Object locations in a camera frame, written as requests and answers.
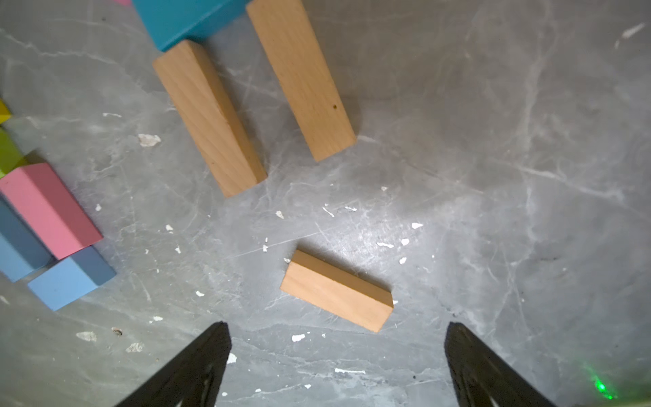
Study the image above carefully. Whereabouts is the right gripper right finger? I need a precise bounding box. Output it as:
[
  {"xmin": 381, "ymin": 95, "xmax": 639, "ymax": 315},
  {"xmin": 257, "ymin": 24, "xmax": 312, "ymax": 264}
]
[{"xmin": 444, "ymin": 322, "xmax": 553, "ymax": 406}]

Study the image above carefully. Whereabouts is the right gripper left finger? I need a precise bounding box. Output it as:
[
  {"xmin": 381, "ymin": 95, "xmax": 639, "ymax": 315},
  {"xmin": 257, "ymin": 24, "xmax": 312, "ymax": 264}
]
[{"xmin": 118, "ymin": 322, "xmax": 232, "ymax": 406}]

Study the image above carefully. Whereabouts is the wooden block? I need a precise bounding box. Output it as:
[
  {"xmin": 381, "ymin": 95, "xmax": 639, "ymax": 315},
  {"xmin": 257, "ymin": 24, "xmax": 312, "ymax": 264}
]
[
  {"xmin": 246, "ymin": 0, "xmax": 357, "ymax": 161},
  {"xmin": 153, "ymin": 40, "xmax": 267, "ymax": 198},
  {"xmin": 281, "ymin": 250, "xmax": 394, "ymax": 332}
]

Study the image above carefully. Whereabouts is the light blue block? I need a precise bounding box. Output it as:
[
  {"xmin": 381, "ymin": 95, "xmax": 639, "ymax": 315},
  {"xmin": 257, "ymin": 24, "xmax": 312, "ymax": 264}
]
[
  {"xmin": 27, "ymin": 247, "xmax": 116, "ymax": 311},
  {"xmin": 1, "ymin": 198, "xmax": 53, "ymax": 283}
]

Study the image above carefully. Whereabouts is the green block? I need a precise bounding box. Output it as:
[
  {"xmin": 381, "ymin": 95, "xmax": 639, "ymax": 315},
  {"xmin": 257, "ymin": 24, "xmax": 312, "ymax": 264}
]
[{"xmin": 0, "ymin": 130, "xmax": 28, "ymax": 178}]

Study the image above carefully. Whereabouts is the yellow block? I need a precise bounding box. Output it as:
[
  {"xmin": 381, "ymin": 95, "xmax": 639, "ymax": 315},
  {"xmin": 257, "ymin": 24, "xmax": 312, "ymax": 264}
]
[{"xmin": 0, "ymin": 99, "xmax": 12, "ymax": 124}]

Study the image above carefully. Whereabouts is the teal block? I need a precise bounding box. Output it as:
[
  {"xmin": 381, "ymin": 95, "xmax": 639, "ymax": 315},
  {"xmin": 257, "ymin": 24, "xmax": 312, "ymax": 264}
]
[{"xmin": 132, "ymin": 0, "xmax": 249, "ymax": 52}]

